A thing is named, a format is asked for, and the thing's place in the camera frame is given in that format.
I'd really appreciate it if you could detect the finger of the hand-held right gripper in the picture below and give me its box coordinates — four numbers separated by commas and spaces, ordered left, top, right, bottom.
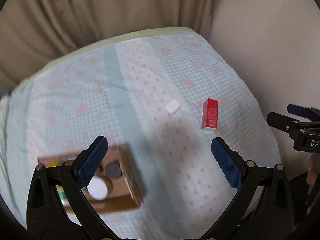
287, 104, 320, 123
266, 112, 301, 137

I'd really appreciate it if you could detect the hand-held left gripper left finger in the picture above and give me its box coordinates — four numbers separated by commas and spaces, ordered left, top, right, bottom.
26, 135, 118, 240

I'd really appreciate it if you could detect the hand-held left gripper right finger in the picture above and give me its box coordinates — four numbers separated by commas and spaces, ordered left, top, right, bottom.
200, 137, 295, 240

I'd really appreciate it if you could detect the black lid round jar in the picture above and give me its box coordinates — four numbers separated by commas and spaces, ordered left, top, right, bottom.
105, 162, 123, 180

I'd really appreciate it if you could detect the white round lid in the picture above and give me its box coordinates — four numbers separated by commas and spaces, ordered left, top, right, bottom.
86, 176, 113, 201

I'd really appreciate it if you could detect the cardboard box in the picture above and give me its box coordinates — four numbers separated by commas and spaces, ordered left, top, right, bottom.
37, 142, 147, 215

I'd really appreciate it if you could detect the small red box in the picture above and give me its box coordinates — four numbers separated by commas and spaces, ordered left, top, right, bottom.
201, 98, 219, 130

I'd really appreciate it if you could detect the white earbud case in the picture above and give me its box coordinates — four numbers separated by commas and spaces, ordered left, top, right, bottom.
164, 99, 181, 115

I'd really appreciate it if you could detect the person's right hand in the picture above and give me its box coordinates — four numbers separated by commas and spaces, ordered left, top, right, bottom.
306, 154, 318, 186

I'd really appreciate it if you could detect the light blue checkered bed sheet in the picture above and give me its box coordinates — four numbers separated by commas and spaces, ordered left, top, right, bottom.
0, 32, 283, 240

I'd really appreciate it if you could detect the pale green mattress cover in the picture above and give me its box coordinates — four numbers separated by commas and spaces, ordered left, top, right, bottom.
10, 26, 201, 93

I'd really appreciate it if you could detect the beige curtain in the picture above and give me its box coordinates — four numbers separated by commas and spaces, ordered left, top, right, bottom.
0, 0, 223, 98

